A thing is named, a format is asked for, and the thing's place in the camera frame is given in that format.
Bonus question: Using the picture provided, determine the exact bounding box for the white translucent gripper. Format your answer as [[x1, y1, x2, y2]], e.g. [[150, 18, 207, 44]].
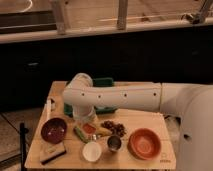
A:
[[75, 115, 99, 134]]

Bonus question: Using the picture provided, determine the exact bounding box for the red apple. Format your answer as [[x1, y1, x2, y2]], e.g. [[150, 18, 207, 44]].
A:
[[83, 123, 96, 134]]

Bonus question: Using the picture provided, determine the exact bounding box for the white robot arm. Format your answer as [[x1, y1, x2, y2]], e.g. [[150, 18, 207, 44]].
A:
[[63, 73, 213, 171]]

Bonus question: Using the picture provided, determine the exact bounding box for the white paper cup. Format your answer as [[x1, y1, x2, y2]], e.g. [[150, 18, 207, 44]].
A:
[[82, 141, 102, 162]]

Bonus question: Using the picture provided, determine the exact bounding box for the small metal cup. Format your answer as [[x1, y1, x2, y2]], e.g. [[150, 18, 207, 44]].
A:
[[107, 135, 122, 152]]

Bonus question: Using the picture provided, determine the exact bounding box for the green cucumber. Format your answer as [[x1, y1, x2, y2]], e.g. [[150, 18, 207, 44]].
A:
[[73, 126, 88, 143]]

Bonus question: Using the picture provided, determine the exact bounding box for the yellow banana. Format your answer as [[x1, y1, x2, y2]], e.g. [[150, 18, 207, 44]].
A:
[[96, 127, 112, 136]]

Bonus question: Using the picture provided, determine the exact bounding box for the dark red bowl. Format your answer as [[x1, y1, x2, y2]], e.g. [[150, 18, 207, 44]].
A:
[[41, 118, 67, 144]]

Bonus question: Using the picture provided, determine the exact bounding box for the green plastic tray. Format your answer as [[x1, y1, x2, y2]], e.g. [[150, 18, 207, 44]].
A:
[[64, 77, 116, 117]]

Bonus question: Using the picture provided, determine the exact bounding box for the bunch of red grapes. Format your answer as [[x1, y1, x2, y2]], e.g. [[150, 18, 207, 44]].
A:
[[101, 121, 126, 137]]

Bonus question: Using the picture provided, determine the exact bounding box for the wooden block brush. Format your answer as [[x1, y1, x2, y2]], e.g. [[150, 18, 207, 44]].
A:
[[39, 143, 66, 164]]

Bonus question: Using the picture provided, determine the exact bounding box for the orange bowl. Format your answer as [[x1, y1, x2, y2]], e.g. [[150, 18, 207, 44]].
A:
[[128, 128, 161, 160]]

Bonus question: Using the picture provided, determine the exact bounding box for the black chair frame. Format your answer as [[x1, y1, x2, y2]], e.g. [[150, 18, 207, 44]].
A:
[[19, 123, 27, 171]]

